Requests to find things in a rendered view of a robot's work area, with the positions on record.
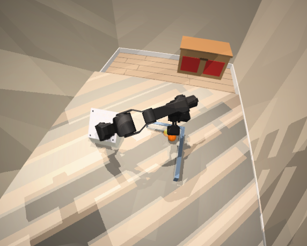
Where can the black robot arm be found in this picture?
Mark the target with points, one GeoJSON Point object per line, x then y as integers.
{"type": "Point", "coordinates": [123, 124]}

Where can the clear low corner walls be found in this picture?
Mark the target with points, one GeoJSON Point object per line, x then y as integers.
{"type": "Point", "coordinates": [161, 128]}

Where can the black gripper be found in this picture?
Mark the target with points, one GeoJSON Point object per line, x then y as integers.
{"type": "Point", "coordinates": [173, 129]}

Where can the clear blue wall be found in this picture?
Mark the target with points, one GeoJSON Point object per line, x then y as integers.
{"type": "Point", "coordinates": [176, 177]}

